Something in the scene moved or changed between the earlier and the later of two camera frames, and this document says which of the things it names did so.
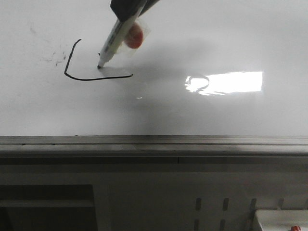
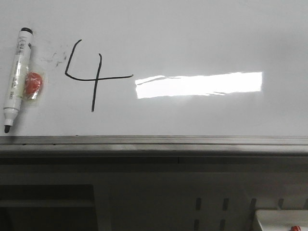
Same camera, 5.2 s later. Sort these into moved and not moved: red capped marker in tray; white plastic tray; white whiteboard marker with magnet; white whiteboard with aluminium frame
Moved: white whiteboard marker with magnet
Not moved: white whiteboard with aluminium frame; white plastic tray; red capped marker in tray
